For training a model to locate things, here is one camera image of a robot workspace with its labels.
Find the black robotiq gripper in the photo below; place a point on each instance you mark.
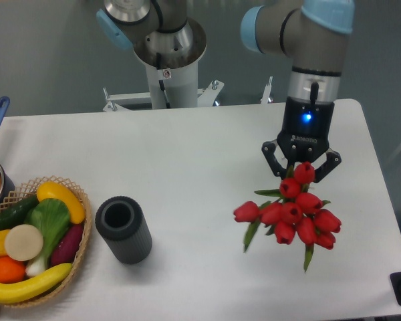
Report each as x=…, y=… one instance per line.
x=303, y=137

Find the red tulip bouquet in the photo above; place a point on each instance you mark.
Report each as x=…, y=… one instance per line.
x=295, y=213

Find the dark grey ribbed vase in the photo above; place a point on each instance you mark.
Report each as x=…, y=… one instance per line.
x=120, y=222

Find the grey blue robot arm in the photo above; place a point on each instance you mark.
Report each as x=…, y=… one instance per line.
x=314, y=34

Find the purple sweet potato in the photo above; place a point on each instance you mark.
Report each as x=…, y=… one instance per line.
x=67, y=248

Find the yellow squash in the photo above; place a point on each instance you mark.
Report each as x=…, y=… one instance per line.
x=53, y=190

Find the green bok choy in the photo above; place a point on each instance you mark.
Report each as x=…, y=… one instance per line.
x=52, y=218

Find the woven wicker basket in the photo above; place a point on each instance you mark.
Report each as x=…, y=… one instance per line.
x=28, y=189

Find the beige round disc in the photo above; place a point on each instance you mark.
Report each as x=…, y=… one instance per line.
x=23, y=242

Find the green cucumber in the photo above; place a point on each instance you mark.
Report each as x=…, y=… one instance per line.
x=16, y=214

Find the orange fruit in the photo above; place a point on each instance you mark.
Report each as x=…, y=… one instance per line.
x=11, y=271

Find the yellow banana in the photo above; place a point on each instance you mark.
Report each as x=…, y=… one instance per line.
x=28, y=289

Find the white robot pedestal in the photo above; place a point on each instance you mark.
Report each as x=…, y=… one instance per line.
x=171, y=65

